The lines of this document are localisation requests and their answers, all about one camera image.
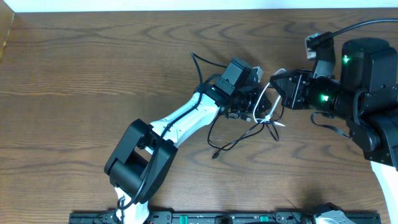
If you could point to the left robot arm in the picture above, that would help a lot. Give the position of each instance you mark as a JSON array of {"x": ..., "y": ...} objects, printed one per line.
[{"x": 144, "y": 154}]

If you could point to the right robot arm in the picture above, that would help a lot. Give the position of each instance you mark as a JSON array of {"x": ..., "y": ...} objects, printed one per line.
[{"x": 365, "y": 97}]

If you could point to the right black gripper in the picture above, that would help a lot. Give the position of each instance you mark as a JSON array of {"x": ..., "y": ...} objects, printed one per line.
[{"x": 293, "y": 97}]

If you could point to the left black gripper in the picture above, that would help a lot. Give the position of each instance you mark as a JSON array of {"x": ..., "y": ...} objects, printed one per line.
[{"x": 262, "y": 106}]

